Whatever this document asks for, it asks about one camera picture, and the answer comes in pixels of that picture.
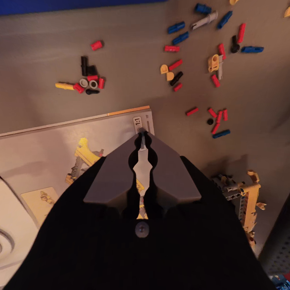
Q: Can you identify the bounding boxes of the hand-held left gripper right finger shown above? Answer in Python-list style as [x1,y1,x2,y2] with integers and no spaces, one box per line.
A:
[144,132,201,219]

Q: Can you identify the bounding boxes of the scattered red toy pins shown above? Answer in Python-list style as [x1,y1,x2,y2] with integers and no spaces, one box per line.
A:
[73,23,246,134]

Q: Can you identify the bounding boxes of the toy car instruction booklet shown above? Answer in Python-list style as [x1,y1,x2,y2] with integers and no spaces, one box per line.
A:
[0,105,155,229]

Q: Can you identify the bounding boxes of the grey desk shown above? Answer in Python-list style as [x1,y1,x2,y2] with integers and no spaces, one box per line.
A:
[0,2,290,290]

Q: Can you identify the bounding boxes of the blue storage bin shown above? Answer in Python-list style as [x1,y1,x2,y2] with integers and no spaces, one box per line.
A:
[0,0,169,16]

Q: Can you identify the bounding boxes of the long grey toy pin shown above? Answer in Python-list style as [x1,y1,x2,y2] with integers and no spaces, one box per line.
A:
[191,11,218,30]

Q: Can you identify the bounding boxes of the short grey axle pin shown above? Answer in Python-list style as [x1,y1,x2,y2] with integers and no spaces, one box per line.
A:
[217,54,225,80]

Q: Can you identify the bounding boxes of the scattered black toy pins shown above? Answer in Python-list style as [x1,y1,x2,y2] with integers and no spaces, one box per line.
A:
[81,36,240,125]

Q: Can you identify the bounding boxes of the perforated panel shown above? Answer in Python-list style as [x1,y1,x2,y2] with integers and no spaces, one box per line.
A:
[258,195,290,278]

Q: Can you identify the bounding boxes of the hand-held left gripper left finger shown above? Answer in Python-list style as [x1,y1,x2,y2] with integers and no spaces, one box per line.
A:
[83,133,141,219]

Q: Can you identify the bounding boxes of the yellow toy brick car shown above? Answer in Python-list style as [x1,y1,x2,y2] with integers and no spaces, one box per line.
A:
[212,169,267,251]

